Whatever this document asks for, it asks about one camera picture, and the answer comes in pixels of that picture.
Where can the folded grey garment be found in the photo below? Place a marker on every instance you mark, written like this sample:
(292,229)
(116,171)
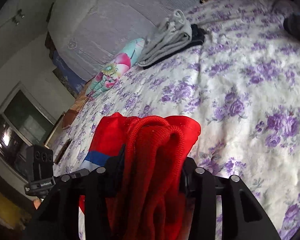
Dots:
(169,35)

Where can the white lace headboard cover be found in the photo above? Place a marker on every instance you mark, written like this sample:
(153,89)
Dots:
(88,33)

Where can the purple floral bed sheet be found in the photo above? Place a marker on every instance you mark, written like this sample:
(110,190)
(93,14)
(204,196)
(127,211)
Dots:
(243,87)

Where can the red track pants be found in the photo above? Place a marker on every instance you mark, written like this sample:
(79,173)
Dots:
(149,204)

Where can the blue patterned cloth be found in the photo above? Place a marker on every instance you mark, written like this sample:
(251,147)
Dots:
(69,79)

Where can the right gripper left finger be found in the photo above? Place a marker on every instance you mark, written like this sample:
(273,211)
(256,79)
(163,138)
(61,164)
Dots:
(75,208)

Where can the brown pillow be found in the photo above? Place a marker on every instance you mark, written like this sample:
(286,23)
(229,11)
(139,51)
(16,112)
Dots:
(74,110)

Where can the brown wooden board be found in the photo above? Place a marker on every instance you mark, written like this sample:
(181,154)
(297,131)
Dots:
(62,151)

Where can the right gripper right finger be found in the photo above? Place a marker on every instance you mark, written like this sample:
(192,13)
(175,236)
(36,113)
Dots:
(242,215)

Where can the window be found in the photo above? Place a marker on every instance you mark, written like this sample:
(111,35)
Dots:
(23,123)

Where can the dark blue garment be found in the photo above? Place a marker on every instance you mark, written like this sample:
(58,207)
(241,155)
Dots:
(291,25)

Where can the person's left hand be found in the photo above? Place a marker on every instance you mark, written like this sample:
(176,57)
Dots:
(37,202)

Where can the folded floral teal blanket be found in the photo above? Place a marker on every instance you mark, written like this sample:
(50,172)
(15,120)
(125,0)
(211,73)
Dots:
(116,68)

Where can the folded black garment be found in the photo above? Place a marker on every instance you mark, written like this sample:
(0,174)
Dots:
(198,38)

